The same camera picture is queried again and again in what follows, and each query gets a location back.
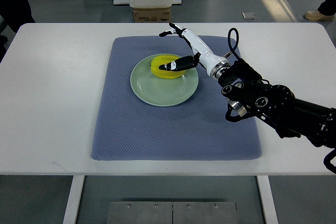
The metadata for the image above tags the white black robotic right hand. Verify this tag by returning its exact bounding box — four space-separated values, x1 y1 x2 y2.
159 23 230 80

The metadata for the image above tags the left white table leg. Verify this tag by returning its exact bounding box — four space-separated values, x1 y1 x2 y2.
63 175 85 224

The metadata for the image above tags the metal base plate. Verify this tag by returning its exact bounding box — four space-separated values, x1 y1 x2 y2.
107 201 238 223

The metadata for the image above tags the dark clothed person at left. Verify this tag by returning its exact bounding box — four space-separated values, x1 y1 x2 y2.
1 0 35 33

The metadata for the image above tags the white table leg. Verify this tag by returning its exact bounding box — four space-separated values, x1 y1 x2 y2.
63 175 85 224
257 175 278 224

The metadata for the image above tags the right white table leg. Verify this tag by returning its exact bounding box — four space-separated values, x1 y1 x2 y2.
257 175 278 224

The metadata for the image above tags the dark trouser leg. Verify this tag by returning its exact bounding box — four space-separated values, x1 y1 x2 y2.
318 0 336 16

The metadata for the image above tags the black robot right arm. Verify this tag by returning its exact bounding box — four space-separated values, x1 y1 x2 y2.
215 42 335 173

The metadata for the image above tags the cardboard box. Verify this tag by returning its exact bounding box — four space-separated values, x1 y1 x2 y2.
133 7 171 23

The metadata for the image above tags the light green plate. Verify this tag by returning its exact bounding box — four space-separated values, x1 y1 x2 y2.
130 54 198 106

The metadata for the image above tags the yellow starfruit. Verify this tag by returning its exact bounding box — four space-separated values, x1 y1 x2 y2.
150 54 186 79

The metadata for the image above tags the blue textured mat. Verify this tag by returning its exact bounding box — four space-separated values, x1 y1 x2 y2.
91 36 262 161

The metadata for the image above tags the grey floor plate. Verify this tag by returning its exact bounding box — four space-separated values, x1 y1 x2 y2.
242 12 257 20

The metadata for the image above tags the tan work boot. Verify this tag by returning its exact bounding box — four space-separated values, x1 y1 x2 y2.
303 10 334 21

